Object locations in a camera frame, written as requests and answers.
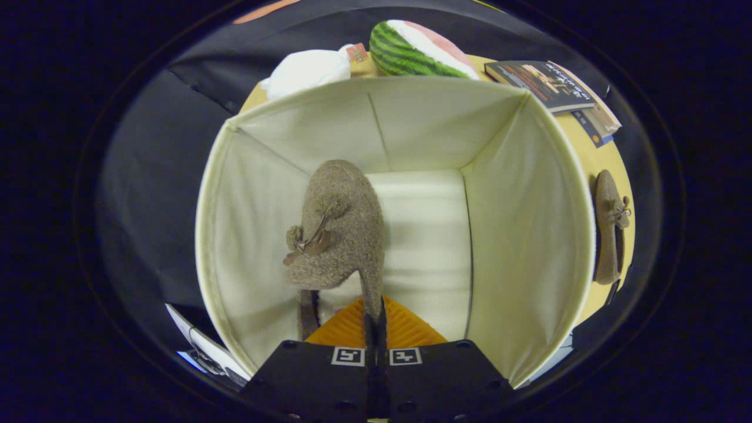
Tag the white plush toy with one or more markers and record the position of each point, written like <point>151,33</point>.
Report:
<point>305,70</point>

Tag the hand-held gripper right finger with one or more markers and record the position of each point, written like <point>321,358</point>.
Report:
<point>440,382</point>

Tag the cream fabric storage box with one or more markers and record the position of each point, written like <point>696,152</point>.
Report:
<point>517,235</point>

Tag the watermelon slice plush toy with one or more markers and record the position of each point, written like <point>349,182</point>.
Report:
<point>411,50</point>

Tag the brown fuzzy shoe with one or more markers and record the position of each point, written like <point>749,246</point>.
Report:
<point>346,235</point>
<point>610,229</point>

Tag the white paper sheet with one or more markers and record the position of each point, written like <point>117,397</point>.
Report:
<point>202,343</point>

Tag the blue printed card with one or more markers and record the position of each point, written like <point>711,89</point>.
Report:
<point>189,356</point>

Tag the black cover book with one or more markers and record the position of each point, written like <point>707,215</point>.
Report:
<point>540,82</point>

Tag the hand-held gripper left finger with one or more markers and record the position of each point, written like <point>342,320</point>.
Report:
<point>311,382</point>

